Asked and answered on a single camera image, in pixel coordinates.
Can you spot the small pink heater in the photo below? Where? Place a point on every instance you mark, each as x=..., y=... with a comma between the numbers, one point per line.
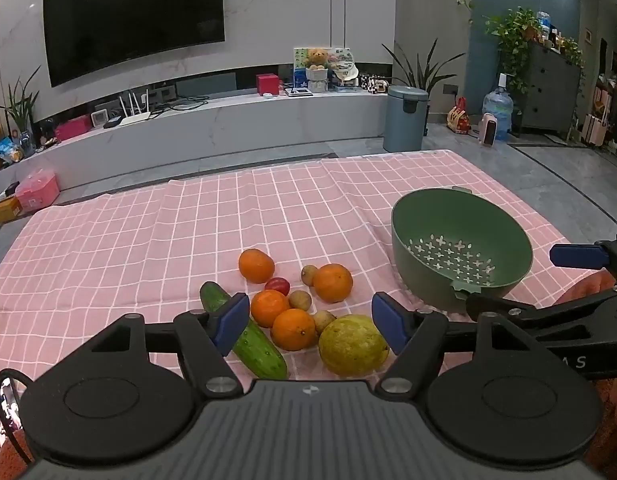
x=487, y=130

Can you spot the printed display board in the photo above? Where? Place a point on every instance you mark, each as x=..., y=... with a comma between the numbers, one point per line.
x=299, y=60

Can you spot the black and white figurines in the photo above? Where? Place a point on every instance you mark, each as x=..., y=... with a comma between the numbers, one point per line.
x=374, y=85

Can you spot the small flat scale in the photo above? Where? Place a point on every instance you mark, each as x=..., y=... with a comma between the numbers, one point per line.
x=298, y=92

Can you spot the pink storage box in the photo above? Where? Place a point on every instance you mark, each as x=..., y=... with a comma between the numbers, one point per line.
x=37, y=191

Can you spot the brown kiwi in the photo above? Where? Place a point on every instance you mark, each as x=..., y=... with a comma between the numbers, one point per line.
x=324, y=321
x=300, y=300
x=309, y=275

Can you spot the black flat television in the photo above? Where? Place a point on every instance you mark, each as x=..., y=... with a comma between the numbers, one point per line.
x=133, y=20

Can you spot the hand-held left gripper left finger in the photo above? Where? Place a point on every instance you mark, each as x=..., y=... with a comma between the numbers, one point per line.
x=233, y=322

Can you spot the grey pedal trash can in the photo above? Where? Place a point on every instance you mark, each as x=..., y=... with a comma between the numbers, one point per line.
x=406, y=120

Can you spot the blue water jug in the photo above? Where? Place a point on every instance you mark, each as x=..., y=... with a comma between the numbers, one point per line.
x=498, y=107

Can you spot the person's right forearm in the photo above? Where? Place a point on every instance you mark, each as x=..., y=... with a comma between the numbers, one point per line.
x=615, y=425

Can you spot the brown teddy bear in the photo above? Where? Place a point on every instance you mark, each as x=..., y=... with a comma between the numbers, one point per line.
x=318, y=57

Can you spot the person's left forearm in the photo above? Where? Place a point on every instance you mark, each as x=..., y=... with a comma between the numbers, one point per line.
x=13, y=457

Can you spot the red gift bag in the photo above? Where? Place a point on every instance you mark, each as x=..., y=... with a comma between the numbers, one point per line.
x=458, y=119

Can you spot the orange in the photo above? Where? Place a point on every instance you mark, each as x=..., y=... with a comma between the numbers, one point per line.
x=269, y=308
x=333, y=283
x=293, y=330
x=257, y=266

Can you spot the white router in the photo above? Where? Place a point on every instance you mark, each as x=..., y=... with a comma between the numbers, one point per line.
x=136, y=114

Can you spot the grey speaker box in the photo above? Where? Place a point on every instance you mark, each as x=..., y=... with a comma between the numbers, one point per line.
x=206, y=85

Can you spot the green cucumber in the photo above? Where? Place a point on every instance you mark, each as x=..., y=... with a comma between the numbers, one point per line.
x=258, y=352

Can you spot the green ivy plant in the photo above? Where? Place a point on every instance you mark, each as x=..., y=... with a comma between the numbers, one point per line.
x=513, y=35

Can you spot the yellow box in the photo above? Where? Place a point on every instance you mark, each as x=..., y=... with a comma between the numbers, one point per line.
x=3, y=210

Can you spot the red box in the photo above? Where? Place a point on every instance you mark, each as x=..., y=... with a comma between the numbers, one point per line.
x=268, y=85

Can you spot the grey cabinet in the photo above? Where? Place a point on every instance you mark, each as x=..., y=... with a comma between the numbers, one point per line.
x=548, y=90

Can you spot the green plastic colander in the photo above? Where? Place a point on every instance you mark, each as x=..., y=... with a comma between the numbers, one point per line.
x=463, y=225

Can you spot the large yellow-green citrus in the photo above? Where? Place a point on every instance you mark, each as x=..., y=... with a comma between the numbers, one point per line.
x=353, y=345

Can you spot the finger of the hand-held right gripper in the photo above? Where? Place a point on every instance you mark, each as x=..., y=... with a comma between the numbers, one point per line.
x=493, y=306
x=578, y=256

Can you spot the pink suitcase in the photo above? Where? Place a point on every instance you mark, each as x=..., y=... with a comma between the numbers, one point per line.
x=595, y=130

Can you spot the pink checked tablecloth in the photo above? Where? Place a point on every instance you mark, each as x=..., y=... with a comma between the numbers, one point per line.
x=138, y=240

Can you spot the white pot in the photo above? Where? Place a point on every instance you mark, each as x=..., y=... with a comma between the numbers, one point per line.
x=317, y=80

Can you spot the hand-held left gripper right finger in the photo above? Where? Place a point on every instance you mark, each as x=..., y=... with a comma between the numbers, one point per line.
x=388, y=322

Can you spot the orange fuzzy cloth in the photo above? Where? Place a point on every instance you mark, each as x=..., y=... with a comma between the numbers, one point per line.
x=585, y=286

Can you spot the long-leaf potted plant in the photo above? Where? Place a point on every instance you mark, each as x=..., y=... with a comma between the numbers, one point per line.
x=421, y=72
x=21, y=105

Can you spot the white hat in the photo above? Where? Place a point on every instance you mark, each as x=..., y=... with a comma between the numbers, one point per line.
x=346, y=72

